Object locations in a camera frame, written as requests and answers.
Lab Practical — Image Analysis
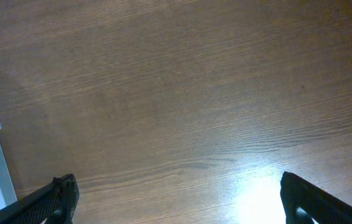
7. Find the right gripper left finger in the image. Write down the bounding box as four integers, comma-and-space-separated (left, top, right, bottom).
0, 174, 79, 224

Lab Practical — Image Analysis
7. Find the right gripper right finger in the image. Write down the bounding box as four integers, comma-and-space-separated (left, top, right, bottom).
280, 172, 352, 224

